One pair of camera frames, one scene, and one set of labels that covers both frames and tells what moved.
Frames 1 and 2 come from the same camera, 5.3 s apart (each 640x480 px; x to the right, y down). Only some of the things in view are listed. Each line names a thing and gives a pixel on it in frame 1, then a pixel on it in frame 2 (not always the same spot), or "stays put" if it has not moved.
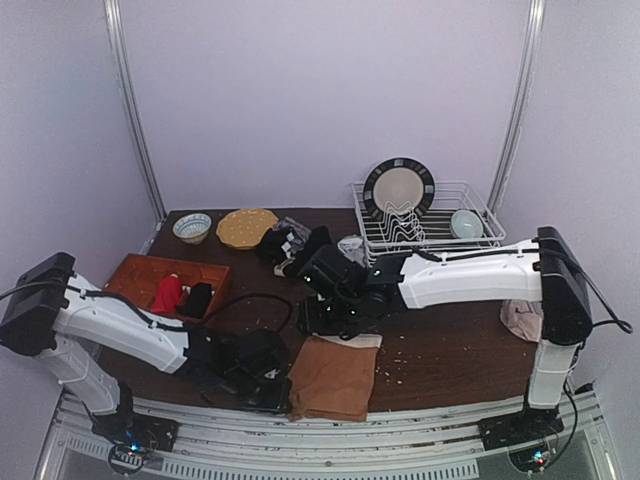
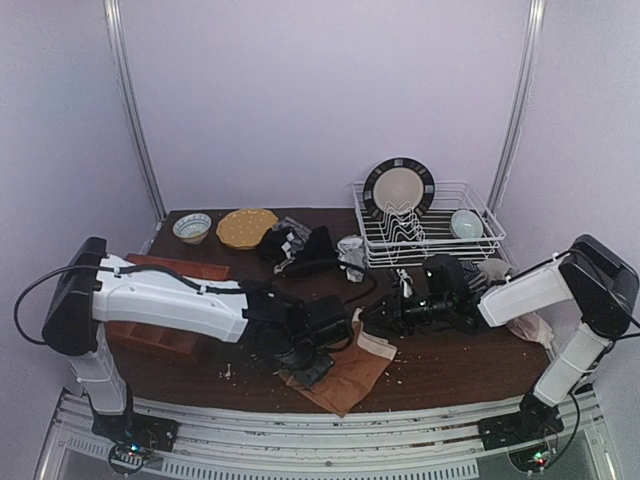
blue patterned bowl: x=192 y=228 stays put
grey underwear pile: x=296 y=238 stays put
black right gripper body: x=304 y=259 -> x=396 y=310
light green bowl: x=466 y=224 stays put
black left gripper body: x=265 y=392 -> x=310 y=373
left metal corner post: x=113 y=16 stays put
